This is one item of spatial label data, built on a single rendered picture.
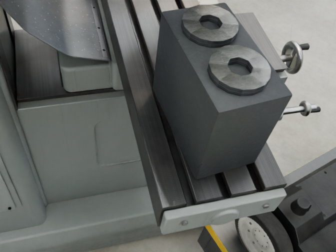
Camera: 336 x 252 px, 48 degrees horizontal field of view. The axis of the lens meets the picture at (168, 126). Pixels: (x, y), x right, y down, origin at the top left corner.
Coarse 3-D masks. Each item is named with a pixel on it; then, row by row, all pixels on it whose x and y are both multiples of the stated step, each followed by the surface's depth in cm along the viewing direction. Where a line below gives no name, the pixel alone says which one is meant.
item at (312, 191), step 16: (304, 176) 116; (320, 176) 115; (288, 192) 109; (304, 192) 109; (320, 192) 112; (288, 208) 105; (304, 208) 101; (320, 208) 108; (288, 224) 104; (304, 224) 103; (320, 224) 106; (304, 240) 104; (320, 240) 105
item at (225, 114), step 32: (160, 32) 63; (192, 32) 56; (224, 32) 57; (160, 64) 67; (192, 64) 54; (224, 64) 53; (256, 64) 54; (160, 96) 71; (192, 96) 56; (224, 96) 51; (256, 96) 52; (288, 96) 53; (192, 128) 60; (224, 128) 53; (256, 128) 57; (192, 160) 63; (224, 160) 62
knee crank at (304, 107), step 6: (300, 102) 135; (306, 102) 133; (288, 108) 132; (294, 108) 133; (300, 108) 133; (306, 108) 132; (312, 108) 134; (318, 108) 137; (282, 114) 130; (306, 114) 133
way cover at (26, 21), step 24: (0, 0) 72; (24, 0) 83; (48, 0) 92; (72, 0) 99; (24, 24) 78; (48, 24) 86; (72, 24) 93; (96, 24) 96; (72, 48) 88; (96, 48) 91
